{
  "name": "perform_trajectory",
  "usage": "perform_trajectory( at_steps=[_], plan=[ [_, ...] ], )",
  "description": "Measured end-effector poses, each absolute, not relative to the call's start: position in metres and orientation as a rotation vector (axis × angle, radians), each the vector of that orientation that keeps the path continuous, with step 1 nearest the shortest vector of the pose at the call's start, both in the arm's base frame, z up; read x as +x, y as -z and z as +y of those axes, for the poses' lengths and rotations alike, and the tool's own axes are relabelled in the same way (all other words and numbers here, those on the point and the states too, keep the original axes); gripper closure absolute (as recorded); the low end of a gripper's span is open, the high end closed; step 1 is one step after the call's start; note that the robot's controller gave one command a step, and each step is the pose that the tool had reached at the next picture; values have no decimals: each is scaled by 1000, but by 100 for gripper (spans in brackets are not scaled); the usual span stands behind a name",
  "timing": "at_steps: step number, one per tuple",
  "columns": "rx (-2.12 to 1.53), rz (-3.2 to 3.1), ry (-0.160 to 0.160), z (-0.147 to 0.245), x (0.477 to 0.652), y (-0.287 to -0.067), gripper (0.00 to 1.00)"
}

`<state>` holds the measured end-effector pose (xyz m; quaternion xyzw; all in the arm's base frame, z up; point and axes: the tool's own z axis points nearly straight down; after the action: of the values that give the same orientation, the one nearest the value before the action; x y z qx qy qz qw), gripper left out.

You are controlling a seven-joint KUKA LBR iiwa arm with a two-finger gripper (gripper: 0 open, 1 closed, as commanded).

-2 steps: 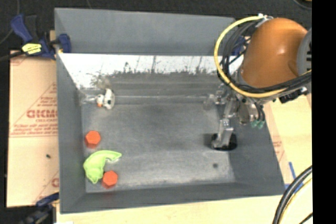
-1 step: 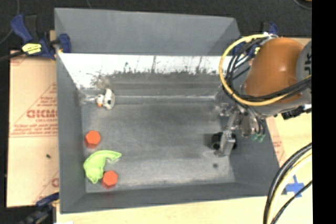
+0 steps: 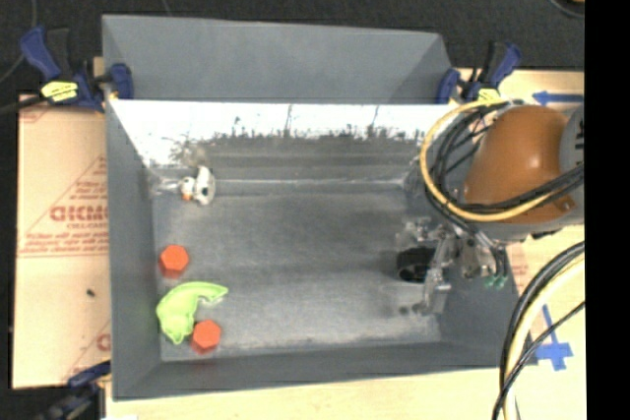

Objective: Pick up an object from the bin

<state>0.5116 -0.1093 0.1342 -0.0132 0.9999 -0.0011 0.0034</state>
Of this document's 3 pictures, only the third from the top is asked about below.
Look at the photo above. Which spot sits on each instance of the orange hexagonal block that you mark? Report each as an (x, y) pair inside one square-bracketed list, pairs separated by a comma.
[(173, 259), (206, 335)]

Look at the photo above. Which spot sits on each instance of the grey metal bin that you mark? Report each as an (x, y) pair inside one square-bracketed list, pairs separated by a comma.
[(305, 241)]

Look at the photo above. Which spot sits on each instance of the bright green curved toy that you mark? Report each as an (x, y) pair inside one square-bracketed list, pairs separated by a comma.
[(179, 307)]

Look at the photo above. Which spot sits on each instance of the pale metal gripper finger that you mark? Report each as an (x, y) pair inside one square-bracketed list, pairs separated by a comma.
[(435, 292), (419, 233)]

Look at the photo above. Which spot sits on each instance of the white toy animal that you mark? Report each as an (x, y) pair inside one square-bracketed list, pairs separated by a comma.
[(199, 186)]

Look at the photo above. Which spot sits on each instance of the brown cardboard board red print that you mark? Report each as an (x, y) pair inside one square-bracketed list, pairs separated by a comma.
[(59, 192)]

